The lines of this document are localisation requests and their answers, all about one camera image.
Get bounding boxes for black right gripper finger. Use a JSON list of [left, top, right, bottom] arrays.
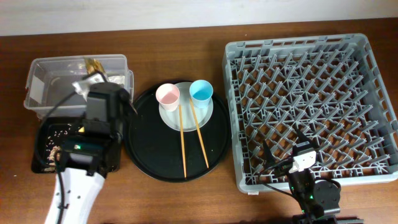
[[263, 140, 275, 167], [295, 128, 314, 146]]

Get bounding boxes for round black tray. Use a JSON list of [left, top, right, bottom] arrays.
[[124, 84, 231, 182]]

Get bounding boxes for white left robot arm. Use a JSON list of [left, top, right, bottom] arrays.
[[45, 82, 132, 223]]

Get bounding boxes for blue cup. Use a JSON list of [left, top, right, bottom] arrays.
[[189, 80, 213, 108]]

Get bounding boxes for grey dishwasher rack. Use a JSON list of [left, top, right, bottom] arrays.
[[222, 34, 397, 194]]

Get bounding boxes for pink cup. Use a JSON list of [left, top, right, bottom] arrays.
[[155, 83, 180, 111]]

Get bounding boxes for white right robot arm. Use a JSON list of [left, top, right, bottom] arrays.
[[263, 128, 364, 224]]

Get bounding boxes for white napkin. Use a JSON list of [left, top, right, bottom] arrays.
[[108, 75, 125, 88]]

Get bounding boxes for black rectangular tray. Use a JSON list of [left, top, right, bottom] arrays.
[[30, 116, 123, 174]]

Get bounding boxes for clear plastic bin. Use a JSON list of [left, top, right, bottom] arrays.
[[24, 54, 134, 118]]

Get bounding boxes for food scraps pile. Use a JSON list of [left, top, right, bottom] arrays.
[[44, 146, 61, 172]]

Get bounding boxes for gold foil wrapper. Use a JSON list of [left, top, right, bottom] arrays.
[[83, 57, 109, 82]]

